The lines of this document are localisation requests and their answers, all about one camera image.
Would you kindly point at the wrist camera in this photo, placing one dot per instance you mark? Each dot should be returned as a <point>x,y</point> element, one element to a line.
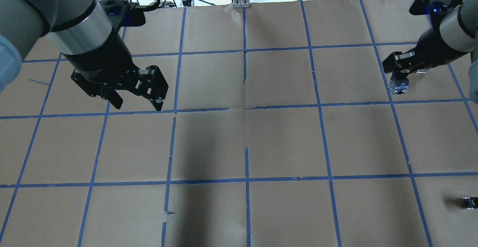
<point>436,9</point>
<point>122,13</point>

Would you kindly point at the brown paper table cover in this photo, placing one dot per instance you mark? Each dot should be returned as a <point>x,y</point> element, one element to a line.
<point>278,130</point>

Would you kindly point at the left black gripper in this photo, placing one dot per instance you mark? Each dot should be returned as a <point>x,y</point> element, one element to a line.
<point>101,63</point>

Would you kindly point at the yellow push button switch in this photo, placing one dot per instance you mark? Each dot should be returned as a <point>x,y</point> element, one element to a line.
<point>398,83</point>

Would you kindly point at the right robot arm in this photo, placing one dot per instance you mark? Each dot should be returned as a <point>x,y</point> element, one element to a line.
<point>452,35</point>

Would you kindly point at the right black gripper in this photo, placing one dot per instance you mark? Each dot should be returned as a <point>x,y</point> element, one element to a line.
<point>432,49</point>

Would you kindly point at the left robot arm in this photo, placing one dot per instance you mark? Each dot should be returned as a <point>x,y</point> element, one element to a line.
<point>86,33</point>

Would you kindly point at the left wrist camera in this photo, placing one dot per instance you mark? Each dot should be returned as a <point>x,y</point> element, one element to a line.
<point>122,13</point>

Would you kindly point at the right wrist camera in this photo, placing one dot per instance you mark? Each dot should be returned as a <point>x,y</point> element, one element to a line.
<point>436,9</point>

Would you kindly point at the black switch contact block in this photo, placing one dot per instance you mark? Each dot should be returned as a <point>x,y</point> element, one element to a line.
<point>470,203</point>

